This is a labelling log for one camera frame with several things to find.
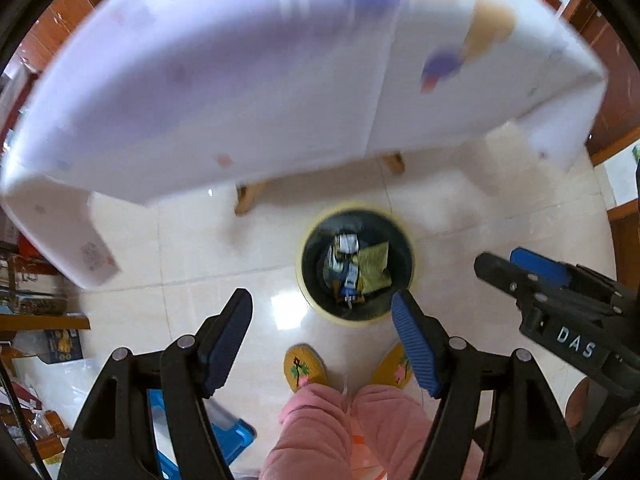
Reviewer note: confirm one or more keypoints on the black bin with yellow rim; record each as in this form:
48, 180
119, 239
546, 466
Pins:
307, 270

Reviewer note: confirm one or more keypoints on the blue plastic storage box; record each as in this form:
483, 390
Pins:
235, 435

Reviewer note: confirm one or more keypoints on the wooden door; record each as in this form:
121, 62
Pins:
615, 85

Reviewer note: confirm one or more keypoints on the cartoon-print covered table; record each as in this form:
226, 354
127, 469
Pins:
250, 85

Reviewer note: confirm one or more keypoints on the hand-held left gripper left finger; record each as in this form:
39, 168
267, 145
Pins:
227, 342

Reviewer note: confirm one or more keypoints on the yellow embroidered slipper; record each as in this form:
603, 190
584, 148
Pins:
387, 370
304, 367

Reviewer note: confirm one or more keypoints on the blue yellow carton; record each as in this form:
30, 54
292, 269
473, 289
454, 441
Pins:
62, 345

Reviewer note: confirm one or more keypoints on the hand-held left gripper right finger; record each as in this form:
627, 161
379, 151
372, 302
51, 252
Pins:
415, 347

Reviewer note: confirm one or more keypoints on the person's left leg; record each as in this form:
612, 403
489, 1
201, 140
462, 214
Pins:
310, 435

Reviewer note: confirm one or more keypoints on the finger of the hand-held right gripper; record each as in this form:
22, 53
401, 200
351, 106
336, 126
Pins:
542, 265
505, 277

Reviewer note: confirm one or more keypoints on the wooden low table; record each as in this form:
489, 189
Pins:
248, 199

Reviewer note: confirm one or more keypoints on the blue snack wrapper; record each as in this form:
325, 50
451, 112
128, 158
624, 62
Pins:
350, 282

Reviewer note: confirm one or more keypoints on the yellow-green foil packet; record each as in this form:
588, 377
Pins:
372, 265

